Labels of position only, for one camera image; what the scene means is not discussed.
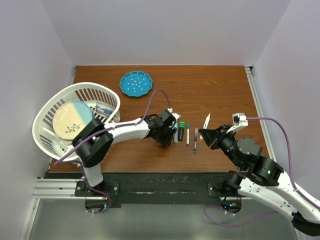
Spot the beige blue plate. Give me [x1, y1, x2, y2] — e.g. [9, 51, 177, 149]
[52, 101, 94, 141]

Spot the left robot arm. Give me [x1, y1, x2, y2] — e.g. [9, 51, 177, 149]
[72, 109, 181, 196]

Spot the aluminium table frame rail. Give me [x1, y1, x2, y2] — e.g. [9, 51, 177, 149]
[244, 65, 308, 240]

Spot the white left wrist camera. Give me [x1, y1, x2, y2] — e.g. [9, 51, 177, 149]
[167, 108, 181, 129]

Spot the white teal marker pen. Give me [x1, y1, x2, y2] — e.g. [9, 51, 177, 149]
[186, 123, 190, 146]

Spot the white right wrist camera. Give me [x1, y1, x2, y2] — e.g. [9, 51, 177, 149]
[226, 112, 249, 134]

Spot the white orange marker pen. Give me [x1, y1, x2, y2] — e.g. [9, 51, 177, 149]
[203, 113, 211, 129]

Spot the white plastic basket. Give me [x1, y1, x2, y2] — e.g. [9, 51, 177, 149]
[32, 82, 121, 160]

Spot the light blue highlighter pen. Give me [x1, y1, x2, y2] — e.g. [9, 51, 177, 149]
[173, 122, 179, 144]

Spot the blue ballpoint pen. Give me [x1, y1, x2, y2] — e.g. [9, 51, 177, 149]
[193, 127, 198, 154]

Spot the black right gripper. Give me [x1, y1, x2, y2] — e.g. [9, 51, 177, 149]
[198, 123, 244, 170]

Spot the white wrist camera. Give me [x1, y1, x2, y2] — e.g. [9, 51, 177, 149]
[167, 108, 181, 129]
[226, 112, 249, 134]

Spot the black green highlighter pen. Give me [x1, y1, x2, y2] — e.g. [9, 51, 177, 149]
[178, 121, 185, 142]

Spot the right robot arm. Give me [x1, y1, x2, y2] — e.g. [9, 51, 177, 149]
[198, 125, 320, 237]

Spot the teal dotted plate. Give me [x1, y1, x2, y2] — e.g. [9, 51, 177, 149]
[119, 71, 153, 98]

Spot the blue white patterned dish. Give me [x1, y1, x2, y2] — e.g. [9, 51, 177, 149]
[95, 102, 114, 116]

